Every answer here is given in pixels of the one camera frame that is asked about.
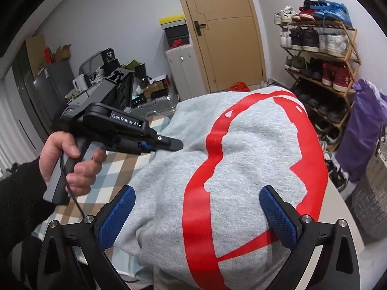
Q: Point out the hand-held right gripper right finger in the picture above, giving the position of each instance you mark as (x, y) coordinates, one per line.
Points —
(276, 217)

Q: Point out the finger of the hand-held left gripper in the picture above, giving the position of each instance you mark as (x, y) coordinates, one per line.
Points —
(169, 145)

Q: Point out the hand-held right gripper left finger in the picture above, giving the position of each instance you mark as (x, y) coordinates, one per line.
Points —
(118, 217)

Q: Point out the grey hoodie with red print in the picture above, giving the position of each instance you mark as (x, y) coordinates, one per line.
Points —
(248, 163)

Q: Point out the person's left forearm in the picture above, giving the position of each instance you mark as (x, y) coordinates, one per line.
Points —
(21, 199)

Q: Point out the person's left hand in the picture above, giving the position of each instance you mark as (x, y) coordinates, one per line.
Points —
(54, 148)

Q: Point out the silver suitcase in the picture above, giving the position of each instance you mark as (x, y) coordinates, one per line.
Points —
(157, 105)

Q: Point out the checkered bed blanket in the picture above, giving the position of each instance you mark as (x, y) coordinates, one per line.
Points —
(121, 169)

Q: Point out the white kettle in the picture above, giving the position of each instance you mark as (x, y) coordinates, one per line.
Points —
(80, 83)

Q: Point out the beige side table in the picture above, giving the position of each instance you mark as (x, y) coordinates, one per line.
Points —
(341, 211)

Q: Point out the grey refrigerator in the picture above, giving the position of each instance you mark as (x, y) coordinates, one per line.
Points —
(54, 90)

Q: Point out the white suitcase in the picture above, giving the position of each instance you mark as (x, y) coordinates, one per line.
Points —
(187, 72)

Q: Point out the orange bag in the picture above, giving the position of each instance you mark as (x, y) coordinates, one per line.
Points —
(238, 87)

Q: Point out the open cardboard box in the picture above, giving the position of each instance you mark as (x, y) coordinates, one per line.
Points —
(62, 53)

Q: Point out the grey woven laundry basket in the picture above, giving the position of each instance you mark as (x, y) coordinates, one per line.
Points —
(372, 199)

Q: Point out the black red shoebox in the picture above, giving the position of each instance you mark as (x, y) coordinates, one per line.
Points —
(177, 36)

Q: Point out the tall cardboard box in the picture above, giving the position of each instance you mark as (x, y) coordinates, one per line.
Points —
(34, 51)

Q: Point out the yellow lidded shoebox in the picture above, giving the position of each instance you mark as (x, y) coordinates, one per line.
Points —
(173, 21)

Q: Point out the purple bag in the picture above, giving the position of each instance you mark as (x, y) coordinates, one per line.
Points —
(359, 133)

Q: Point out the wooden door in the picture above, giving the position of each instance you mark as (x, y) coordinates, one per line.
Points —
(223, 36)

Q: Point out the wooden shoe rack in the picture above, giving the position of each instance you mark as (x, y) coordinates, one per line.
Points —
(355, 57)

